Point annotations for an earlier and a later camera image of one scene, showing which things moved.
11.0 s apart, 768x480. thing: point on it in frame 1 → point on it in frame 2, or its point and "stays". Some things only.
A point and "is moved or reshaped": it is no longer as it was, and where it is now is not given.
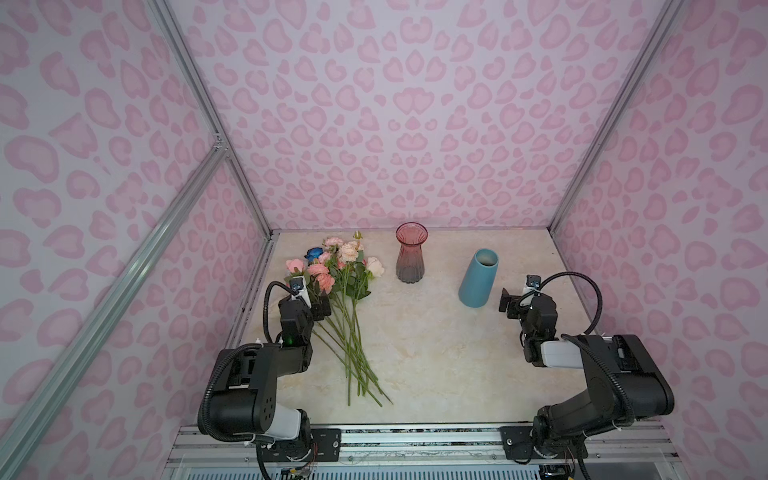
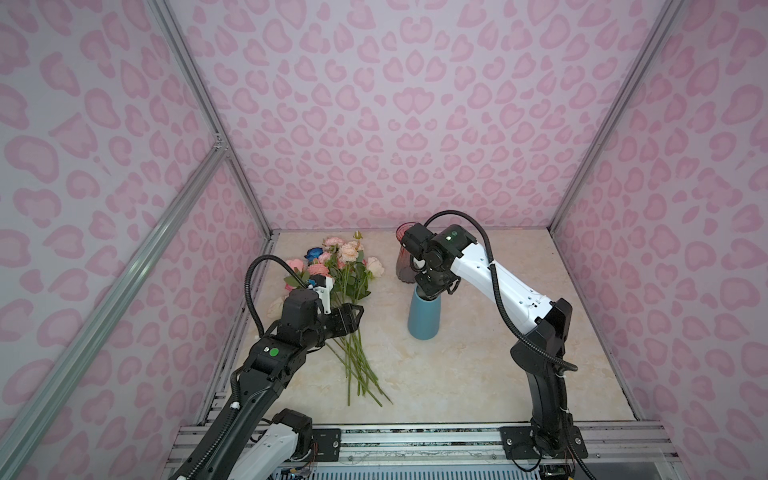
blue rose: x=313 y=253 stays
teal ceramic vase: x=478 y=279 is moved or reshaped
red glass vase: x=410 y=265 stays
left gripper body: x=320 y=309 → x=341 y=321
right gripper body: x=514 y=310 → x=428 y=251
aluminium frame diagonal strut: x=111 y=293 stays
